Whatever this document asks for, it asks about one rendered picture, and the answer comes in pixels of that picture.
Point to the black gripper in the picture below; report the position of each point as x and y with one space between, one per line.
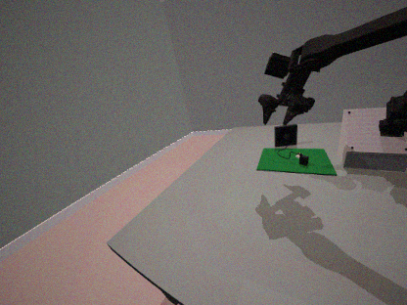
269 103

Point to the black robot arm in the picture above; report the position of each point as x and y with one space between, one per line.
319 52

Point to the green circuit board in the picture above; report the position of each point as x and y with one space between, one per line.
318 161

